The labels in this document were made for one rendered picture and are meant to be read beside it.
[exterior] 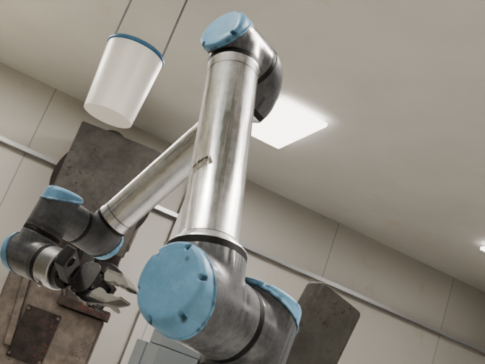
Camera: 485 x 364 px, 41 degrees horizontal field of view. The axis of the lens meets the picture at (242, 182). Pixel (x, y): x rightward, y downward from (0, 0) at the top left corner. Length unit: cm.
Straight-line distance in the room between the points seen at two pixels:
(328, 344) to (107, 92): 247
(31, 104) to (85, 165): 190
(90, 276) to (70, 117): 801
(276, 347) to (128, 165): 661
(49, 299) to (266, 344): 676
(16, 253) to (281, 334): 64
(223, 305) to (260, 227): 882
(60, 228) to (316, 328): 345
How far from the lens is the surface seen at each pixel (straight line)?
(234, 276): 110
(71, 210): 155
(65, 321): 784
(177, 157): 154
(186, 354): 525
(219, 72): 135
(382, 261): 1091
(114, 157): 775
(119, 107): 493
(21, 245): 153
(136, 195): 156
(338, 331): 492
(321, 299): 482
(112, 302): 134
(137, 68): 503
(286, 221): 1008
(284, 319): 122
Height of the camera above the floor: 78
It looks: 17 degrees up
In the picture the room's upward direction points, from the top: 20 degrees clockwise
